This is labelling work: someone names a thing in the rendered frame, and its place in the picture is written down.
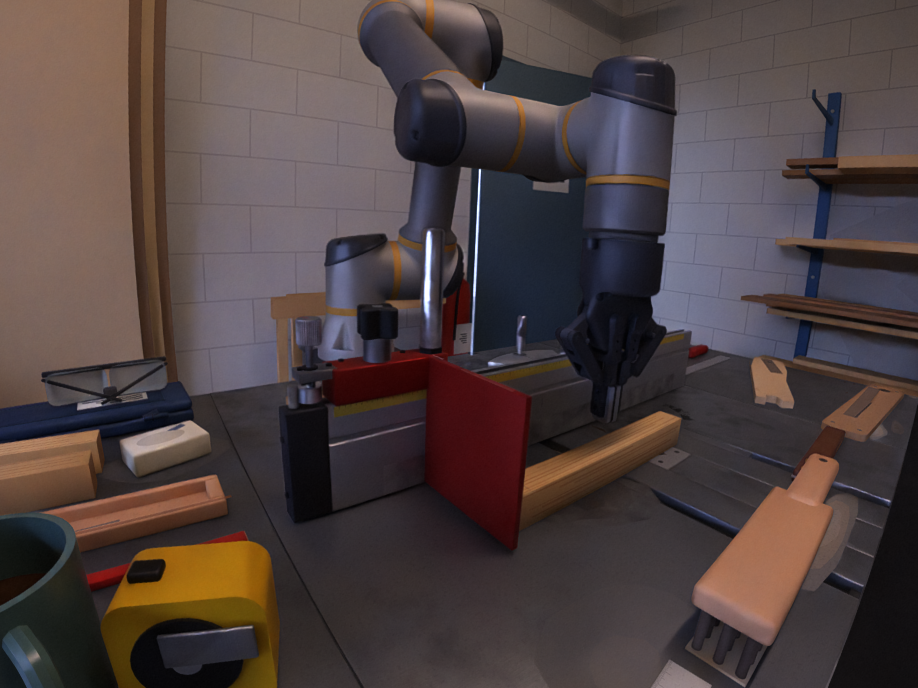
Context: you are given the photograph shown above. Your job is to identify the silver knurled knob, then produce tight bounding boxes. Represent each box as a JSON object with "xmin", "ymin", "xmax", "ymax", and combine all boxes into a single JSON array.
[{"xmin": 293, "ymin": 315, "xmax": 325, "ymax": 369}]

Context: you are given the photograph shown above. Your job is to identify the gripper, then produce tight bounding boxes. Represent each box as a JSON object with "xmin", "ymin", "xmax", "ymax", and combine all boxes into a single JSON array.
[{"xmin": 557, "ymin": 230, "xmax": 669, "ymax": 422}]

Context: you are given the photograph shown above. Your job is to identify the light wooden test stick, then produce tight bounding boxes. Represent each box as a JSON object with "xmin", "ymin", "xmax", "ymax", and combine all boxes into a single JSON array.
[{"xmin": 519, "ymin": 411, "xmax": 683, "ymax": 531}]

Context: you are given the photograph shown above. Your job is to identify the long wooden board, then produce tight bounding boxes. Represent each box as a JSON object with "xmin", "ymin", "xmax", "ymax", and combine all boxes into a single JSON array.
[{"xmin": 760, "ymin": 354, "xmax": 918, "ymax": 400}]

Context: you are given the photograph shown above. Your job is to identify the black fence end cap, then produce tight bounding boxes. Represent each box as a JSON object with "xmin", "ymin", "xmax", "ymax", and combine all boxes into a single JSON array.
[{"xmin": 278, "ymin": 403, "xmax": 333, "ymax": 525}]

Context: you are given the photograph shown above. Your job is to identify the silver clamp bracket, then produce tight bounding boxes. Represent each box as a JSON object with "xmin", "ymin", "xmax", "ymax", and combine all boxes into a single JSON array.
[{"xmin": 286, "ymin": 363, "xmax": 336, "ymax": 411}]

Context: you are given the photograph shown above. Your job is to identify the blue lumber rack with boards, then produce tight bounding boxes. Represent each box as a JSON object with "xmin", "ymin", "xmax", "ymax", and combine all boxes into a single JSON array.
[{"xmin": 740, "ymin": 88, "xmax": 918, "ymax": 361}]

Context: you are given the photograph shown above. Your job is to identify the peach wooden tray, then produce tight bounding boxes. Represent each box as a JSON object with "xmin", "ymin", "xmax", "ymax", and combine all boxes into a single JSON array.
[{"xmin": 43, "ymin": 473, "xmax": 230, "ymax": 553}]

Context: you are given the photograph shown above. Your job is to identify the light wooden chair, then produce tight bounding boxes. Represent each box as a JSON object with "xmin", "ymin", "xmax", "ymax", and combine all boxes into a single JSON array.
[{"xmin": 270, "ymin": 291, "xmax": 330, "ymax": 383}]

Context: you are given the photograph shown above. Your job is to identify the yellow tape measure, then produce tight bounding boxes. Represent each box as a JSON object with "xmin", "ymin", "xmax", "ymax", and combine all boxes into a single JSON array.
[{"xmin": 99, "ymin": 539, "xmax": 282, "ymax": 688}]

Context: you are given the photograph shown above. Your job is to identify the grey aluminium miter gauge fence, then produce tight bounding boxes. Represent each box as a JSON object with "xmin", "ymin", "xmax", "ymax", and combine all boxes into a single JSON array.
[{"xmin": 326, "ymin": 329, "xmax": 694, "ymax": 514}]

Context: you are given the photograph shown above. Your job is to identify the leaning plywood sheets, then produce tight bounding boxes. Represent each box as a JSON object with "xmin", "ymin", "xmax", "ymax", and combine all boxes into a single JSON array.
[{"xmin": 0, "ymin": 0, "xmax": 178, "ymax": 410}]

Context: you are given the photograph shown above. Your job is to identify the dark blue case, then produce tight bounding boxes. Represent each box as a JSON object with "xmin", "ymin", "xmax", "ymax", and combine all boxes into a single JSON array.
[{"xmin": 0, "ymin": 380, "xmax": 196, "ymax": 445}]

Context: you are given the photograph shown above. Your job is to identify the chrome upright handle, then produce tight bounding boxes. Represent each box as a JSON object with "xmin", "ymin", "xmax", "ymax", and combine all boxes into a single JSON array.
[{"xmin": 420, "ymin": 227, "xmax": 448, "ymax": 354}]

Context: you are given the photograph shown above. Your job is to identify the teal mug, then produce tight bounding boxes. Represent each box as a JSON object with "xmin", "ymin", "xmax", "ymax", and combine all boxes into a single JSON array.
[{"xmin": 0, "ymin": 511, "xmax": 117, "ymax": 688}]

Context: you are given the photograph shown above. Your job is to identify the brown wooden handle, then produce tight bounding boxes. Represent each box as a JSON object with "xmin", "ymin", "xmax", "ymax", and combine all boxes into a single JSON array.
[{"xmin": 794, "ymin": 425, "xmax": 848, "ymax": 476}]

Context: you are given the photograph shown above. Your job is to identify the black lobed knob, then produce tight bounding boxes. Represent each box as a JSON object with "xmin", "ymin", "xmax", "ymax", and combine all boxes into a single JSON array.
[{"xmin": 355, "ymin": 302, "xmax": 400, "ymax": 364}]

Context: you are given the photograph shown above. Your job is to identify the red machine with white label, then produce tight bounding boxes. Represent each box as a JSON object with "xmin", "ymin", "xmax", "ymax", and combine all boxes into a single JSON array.
[{"xmin": 445, "ymin": 278, "xmax": 476, "ymax": 357}]

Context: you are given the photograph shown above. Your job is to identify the white paper sheet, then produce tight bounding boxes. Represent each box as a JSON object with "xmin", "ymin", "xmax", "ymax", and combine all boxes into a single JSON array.
[{"xmin": 647, "ymin": 659, "xmax": 713, "ymax": 688}]

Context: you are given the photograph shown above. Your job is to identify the dark teal door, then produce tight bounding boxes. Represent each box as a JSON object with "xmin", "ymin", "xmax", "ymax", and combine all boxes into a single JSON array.
[{"xmin": 468, "ymin": 56, "xmax": 598, "ymax": 354}]

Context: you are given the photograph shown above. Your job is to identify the red pencil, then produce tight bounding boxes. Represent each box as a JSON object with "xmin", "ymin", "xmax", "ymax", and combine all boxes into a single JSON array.
[{"xmin": 85, "ymin": 529, "xmax": 249, "ymax": 592}]

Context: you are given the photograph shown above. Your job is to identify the peach push block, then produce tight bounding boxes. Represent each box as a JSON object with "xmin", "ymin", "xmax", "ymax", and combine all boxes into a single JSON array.
[{"xmin": 691, "ymin": 454, "xmax": 841, "ymax": 647}]

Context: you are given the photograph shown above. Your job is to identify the red stop block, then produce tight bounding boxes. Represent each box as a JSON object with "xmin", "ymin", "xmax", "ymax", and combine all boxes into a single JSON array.
[{"xmin": 321, "ymin": 353, "xmax": 533, "ymax": 551}]

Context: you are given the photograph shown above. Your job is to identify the white rectangular block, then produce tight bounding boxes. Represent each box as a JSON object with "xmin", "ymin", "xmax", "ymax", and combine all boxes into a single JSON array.
[{"xmin": 118, "ymin": 419, "xmax": 214, "ymax": 478}]

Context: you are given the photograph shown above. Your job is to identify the grey pinned base plate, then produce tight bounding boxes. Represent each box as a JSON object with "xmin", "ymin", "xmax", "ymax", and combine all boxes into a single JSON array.
[{"xmin": 683, "ymin": 610, "xmax": 774, "ymax": 684}]

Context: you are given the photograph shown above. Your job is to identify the stacked light wooden blocks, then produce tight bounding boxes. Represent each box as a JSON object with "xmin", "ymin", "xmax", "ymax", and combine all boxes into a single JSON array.
[{"xmin": 0, "ymin": 428, "xmax": 106, "ymax": 516}]

